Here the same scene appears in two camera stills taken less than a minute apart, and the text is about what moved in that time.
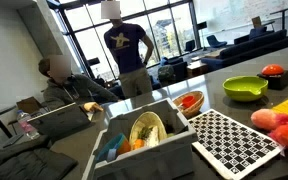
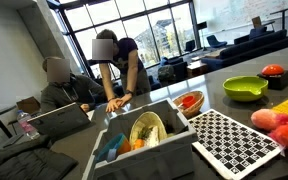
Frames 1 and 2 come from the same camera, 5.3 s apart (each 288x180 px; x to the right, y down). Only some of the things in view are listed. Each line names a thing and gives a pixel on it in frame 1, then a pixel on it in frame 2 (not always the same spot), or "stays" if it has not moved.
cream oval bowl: [148, 127] stays
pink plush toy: [266, 119] stays
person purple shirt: [131, 52] -> [125, 72]
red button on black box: [278, 78] stays
